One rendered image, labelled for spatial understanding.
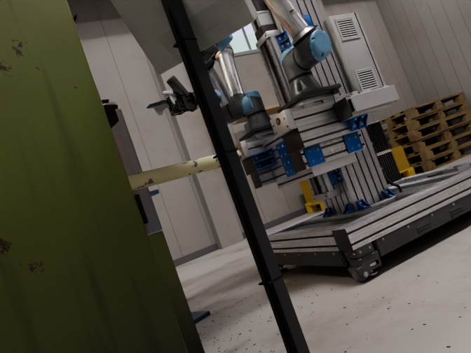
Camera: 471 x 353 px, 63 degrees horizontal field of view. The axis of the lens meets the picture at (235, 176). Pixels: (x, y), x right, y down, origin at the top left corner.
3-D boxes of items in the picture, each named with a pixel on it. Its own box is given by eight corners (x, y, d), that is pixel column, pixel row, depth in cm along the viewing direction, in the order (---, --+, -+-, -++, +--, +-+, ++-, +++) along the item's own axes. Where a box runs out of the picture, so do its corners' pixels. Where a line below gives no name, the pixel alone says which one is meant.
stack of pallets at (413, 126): (438, 160, 622) (418, 111, 628) (488, 146, 546) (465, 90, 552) (384, 182, 572) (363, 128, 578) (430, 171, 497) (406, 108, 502)
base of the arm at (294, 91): (311, 99, 190) (304, 80, 190) (329, 87, 176) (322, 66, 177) (286, 106, 184) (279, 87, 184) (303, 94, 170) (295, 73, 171)
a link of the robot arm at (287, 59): (302, 80, 189) (292, 55, 190) (319, 68, 177) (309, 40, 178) (283, 85, 183) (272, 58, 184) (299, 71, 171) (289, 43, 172)
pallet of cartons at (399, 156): (373, 187, 563) (362, 159, 566) (418, 176, 487) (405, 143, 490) (306, 214, 513) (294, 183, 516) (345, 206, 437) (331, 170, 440)
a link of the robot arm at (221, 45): (225, 47, 158) (204, 29, 155) (237, 33, 148) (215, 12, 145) (215, 59, 154) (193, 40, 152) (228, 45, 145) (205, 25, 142)
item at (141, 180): (235, 165, 136) (230, 150, 136) (245, 160, 132) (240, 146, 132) (121, 196, 107) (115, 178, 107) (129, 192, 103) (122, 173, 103)
